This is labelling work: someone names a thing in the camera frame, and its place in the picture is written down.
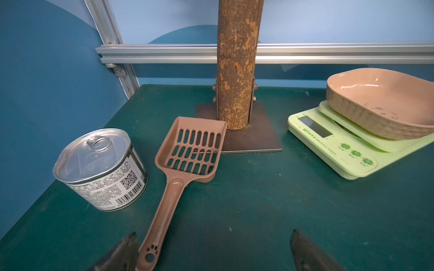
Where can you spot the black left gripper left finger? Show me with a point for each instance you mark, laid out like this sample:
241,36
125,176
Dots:
122,257

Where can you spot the silver tin can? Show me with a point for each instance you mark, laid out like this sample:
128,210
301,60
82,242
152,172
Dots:
103,168

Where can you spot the dark metal tree base plate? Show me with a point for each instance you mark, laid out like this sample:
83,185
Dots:
257,136

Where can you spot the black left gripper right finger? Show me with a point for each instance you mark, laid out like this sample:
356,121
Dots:
308,256

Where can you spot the artificial cherry blossom tree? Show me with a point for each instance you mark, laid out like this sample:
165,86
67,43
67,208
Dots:
238,33

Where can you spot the pink panda pet bowl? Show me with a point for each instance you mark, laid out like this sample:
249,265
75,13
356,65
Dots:
387,103

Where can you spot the aluminium frame rail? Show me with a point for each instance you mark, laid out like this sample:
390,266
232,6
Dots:
121,58

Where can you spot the brown plastic litter scoop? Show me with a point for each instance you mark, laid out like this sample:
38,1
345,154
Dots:
190,152

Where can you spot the green electronic kitchen scale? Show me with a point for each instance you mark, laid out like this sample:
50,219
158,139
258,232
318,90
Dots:
347,148

